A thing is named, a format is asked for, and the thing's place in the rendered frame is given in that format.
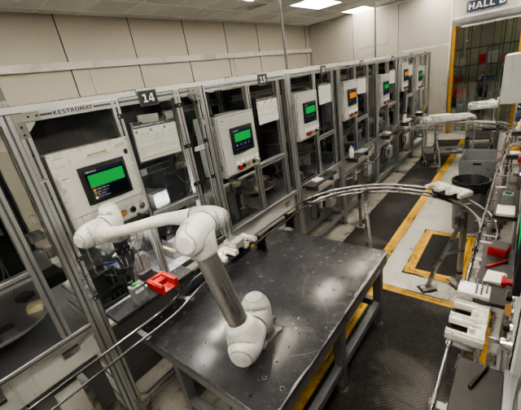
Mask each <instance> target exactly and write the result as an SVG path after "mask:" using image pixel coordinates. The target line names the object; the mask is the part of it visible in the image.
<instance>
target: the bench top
mask: <svg viewBox="0 0 521 410"><path fill-rule="evenodd" d="M315 239H317V240H315ZM265 243H266V248H267V249H268V251H262V250H258V249H256V245H255V246H254V247H252V248H251V251H250V252H249V253H247V254H246V255H245V256H244V257H243V258H241V259H240V260H239V261H237V262H236V263H235V264H232V263H231V264H229V265H228V266H226V267H225V270H226V271H227V273H228V275H229V278H230V280H231V282H232V284H233V286H234V289H235V291H236V293H237V295H238V297H239V299H240V301H241V303H242V301H243V298H244V297H245V295H246V294H248V293H250V292H252V291H259V292H261V293H262V294H264V295H265V296H266V297H267V299H268V300H269V302H270V306H271V309H272V314H273V316H276V320H275V322H274V325H276V326H281V327H282V332H281V333H280V334H278V335H277V337H276V338H275V339H274V340H273V341H272V342H271V343H270V344H269V345H268V347H267V350H266V351H261V354H260V356H259V357H258V359H257V360H256V361H255V362H254V363H253V364H251V365H249V366H247V367H245V368H243V367H239V366H237V365H235V364H234V363H233V362H232V361H231V360H230V357H229V354H228V345H227V340H226V335H225V324H226V320H225V317H224V316H223V314H222V312H221V309H220V308H219V306H218V304H217V301H216V300H215V298H214V296H213V294H212V291H211V290H210V288H209V286H208V283H207V282H206V283H205V284H204V285H203V286H202V287H201V288H200V289H199V291H198V292H197V293H196V294H195V295H194V296H193V297H194V299H193V300H192V301H189V302H188V303H187V304H186V305H185V307H184V308H183V309H182V310H181V311H180V312H179V313H178V314H176V315H175V316H174V317H173V318H172V319H171V320H170V321H168V322H167V323H166V324H164V325H163V326H161V327H160V328H159V329H158V330H156V331H155V332H154V333H153V334H152V335H151V338H150V339H148V340H147V341H148V342H150V343H151V344H153V345H154V346H155V347H157V348H159V349H160V350H161V351H162V352H164V353H165V354H167V355H168V356H170V357H171V358H173V359H174V360H176V361H177V362H178V363H179V364H181V365H182V366H184V367H185V368H187V369H188V370H190V371H191V372H192V373H194V374H195V375H196V376H198V377H200V378H201V379H202V380H204V381H205V382H207V383H208V384H209V385H210V386H212V387H214V388H215V389H216V390H218V391H220V392H221V393H222V394H223V395H225V396H226V397H227V398H229V399H231V400H232V401H234V402H235V403H236V404H237V405H239V406H240V407H241V408H243V409H245V410H285V408H286V407H287V405H288V404H289V403H290V401H291V399H292V398H293V396H294V395H295V393H296V392H297V391H298V389H299V388H300V386H301V384H302V383H303V381H304V380H305V378H306V377H307V376H308V374H309V372H310V371H311V369H312V368H313V366H314V365H315V364H316V362H317V360H318V359H319V357H320V356H321V355H322V353H323V352H324V350H325V349H326V347H327V346H328V344H329V343H330V341H331V339H332V338H333V337H334V336H335V334H336V332H337V331H338V329H339V327H340V326H341V325H342V324H343V322H344V320H345V319H346V317H347V316H348V314H349V313H350V312H351V310H352V308H353V307H354V305H355V304H356V302H357V300H358V299H359V298H360V297H361V295H362V293H363V292H364V290H365V289H366V287H367V286H368V285H369V283H370V281H371V280H372V278H373V277H374V275H375V274H376V273H377V271H378V270H379V268H380V266H381V265H382V263H383V261H384V260H385V259H386V258H387V253H388V251H383V250H379V249H374V248H370V247H366V246H359V245H355V244H351V243H346V242H339V241H335V240H331V239H327V238H320V237H315V236H312V235H308V234H303V233H296V232H292V231H288V230H284V229H275V230H274V231H273V232H272V233H271V234H269V235H268V236H267V237H266V239H265ZM345 253H347V254H345ZM314 254H316V255H314ZM300 268H302V269H300ZM185 302H186V300H185V299H178V300H177V301H175V302H174V303H172V304H171V305H170V306H168V307H167V308H166V309H165V310H164V311H163V312H161V313H160V314H159V315H158V316H157V317H156V318H154V319H153V320H152V321H150V322H149V323H147V324H146V325H144V326H143V327H142V328H141V329H142V330H143V331H145V332H146V333H148V334H149V333H150V332H151V331H152V330H153V329H155V328H156V327H158V326H159V325H160V324H162V323H163V322H164V321H166V320H167V319H168V318H170V317H171V315H172V314H174V313H175V312H176V311H177V310H178V309H179V308H180V307H181V306H182V305H183V304H184V303H185ZM281 387H284V390H281V389H280V388H281ZM249 394H252V397H248V395H249Z"/></svg>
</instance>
